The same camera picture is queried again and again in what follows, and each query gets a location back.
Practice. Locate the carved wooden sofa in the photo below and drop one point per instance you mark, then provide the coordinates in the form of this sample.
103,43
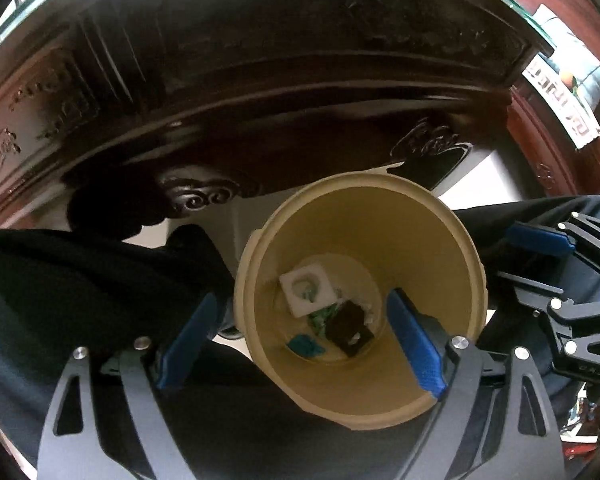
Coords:
530,130

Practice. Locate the green paper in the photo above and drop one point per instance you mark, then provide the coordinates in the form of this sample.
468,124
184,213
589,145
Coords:
322,321

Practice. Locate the white foam block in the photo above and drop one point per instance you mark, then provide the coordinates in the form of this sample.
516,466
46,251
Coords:
326,282

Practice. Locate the teal paper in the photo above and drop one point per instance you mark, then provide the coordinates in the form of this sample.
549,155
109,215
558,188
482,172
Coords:
305,346

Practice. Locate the person's black pants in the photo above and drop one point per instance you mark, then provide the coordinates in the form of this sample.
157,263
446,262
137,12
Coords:
80,285

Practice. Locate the colourful blurred object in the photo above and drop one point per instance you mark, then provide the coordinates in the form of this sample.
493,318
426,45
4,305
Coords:
587,410

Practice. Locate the dark wooden coffee table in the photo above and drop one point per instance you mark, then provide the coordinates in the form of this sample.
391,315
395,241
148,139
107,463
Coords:
230,60

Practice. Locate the black foam square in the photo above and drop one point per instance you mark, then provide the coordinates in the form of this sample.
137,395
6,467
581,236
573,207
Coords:
342,327

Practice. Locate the beige plastic bin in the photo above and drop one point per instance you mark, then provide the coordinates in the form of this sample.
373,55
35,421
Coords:
380,240

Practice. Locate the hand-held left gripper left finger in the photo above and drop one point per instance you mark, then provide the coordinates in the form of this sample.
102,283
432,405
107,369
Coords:
190,345

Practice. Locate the blue sofa seat cushion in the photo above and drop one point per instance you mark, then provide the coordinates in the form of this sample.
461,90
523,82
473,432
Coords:
580,55

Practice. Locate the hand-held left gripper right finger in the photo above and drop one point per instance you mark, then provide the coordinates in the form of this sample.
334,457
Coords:
415,350

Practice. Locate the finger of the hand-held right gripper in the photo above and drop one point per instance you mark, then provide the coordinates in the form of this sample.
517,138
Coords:
580,330
535,237

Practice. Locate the orange and green toy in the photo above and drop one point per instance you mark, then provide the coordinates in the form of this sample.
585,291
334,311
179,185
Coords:
567,80

